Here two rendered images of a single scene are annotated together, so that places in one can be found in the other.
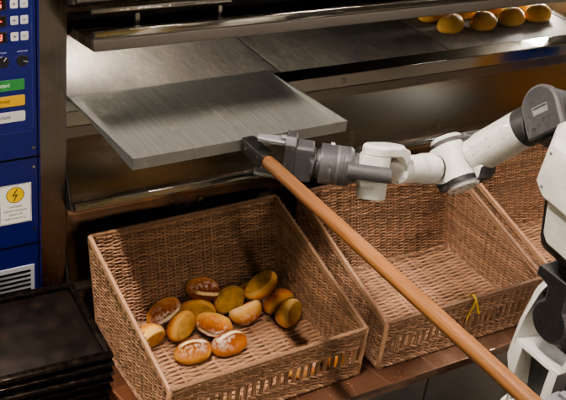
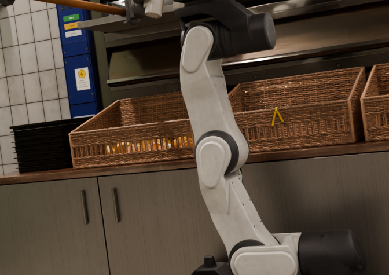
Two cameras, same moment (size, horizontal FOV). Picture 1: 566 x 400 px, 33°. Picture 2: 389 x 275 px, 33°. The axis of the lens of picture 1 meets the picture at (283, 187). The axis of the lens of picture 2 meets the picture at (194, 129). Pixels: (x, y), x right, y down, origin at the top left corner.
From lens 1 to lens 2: 2.82 m
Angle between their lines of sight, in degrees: 61
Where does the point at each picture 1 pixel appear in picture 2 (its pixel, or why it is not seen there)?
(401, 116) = (313, 34)
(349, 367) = (186, 149)
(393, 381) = not seen: hidden behind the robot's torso
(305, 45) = not seen: hidden behind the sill
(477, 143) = not seen: outside the picture
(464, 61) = not seen: outside the picture
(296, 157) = (128, 4)
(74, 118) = (107, 36)
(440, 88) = (347, 15)
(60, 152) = (103, 55)
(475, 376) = (289, 176)
